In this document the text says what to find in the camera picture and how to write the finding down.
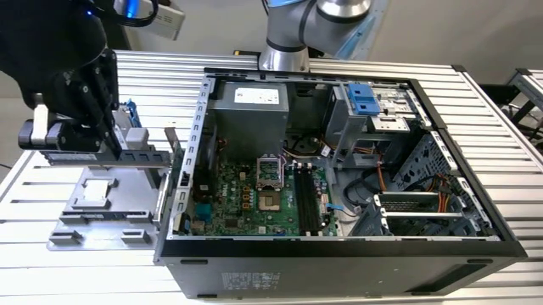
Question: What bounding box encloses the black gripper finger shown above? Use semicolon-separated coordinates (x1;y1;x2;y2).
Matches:
59;123;105;153
91;50;124;159

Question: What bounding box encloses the black RAM slot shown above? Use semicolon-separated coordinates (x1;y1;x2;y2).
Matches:
294;162;308;236
299;162;314;236
304;162;320;236

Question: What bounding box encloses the hard disk in blue carrier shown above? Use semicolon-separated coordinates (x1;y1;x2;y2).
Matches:
111;98;141;150

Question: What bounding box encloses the silver CPU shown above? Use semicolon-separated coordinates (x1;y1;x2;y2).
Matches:
83;179;113;203

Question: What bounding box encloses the grey box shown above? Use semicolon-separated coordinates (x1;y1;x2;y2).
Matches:
139;0;188;41

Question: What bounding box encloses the grey parts rack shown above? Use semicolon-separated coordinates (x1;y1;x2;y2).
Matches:
45;101;171;252

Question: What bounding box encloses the black case fan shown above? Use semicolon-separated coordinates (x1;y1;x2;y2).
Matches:
195;125;221;200

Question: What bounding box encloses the grey power supply unit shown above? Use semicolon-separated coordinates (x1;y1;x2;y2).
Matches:
205;81;291;153

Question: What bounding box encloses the green motherboard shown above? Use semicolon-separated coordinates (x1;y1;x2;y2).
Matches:
189;158;342;238

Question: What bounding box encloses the metal socket cover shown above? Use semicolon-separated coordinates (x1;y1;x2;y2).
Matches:
255;153;284;190

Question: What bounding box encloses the CPU socket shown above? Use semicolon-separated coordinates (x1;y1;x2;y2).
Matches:
256;189;284;213

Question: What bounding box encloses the blue plastic drive latch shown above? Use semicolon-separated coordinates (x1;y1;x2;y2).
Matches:
346;83;379;116

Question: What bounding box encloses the black PC case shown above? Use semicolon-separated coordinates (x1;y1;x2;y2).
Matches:
151;65;530;301

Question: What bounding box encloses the grey disk bay cage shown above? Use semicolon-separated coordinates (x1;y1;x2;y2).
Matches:
351;189;500;238

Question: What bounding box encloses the aluminium side table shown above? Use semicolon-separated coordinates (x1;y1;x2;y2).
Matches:
502;67;543;140

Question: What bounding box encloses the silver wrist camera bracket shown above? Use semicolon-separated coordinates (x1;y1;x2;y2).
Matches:
17;102;65;151

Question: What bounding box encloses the yellow black wire bundle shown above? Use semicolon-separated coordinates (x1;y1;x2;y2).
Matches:
283;135;336;159

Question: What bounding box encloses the black cable bundle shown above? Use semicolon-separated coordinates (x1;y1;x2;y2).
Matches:
343;171;383;219

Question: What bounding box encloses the orange yellow wire bundle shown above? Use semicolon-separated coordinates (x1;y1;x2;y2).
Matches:
375;157;388;192

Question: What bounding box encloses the red yellow wire bundle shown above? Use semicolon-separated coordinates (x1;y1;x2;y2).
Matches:
426;173;454;217

